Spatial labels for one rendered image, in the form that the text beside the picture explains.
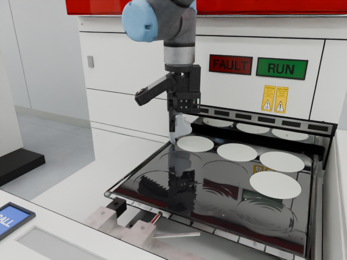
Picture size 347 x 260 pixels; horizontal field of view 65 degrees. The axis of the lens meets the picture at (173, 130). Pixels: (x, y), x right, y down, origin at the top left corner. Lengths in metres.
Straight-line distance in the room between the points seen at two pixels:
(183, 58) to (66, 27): 2.68
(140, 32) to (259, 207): 0.39
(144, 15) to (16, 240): 0.40
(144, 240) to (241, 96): 0.49
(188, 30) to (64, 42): 2.74
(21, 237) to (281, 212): 0.41
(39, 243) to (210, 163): 0.40
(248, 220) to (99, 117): 0.72
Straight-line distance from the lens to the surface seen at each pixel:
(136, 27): 0.54
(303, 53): 0.74
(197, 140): 0.76
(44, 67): 3.65
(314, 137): 0.78
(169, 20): 0.55
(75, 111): 3.46
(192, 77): 0.67
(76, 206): 0.68
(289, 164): 0.70
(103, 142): 1.10
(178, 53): 0.64
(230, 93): 0.79
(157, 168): 0.63
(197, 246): 0.56
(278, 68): 0.75
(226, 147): 0.74
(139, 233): 0.46
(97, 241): 0.38
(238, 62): 0.76
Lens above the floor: 1.22
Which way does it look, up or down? 22 degrees down
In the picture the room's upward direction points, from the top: straight up
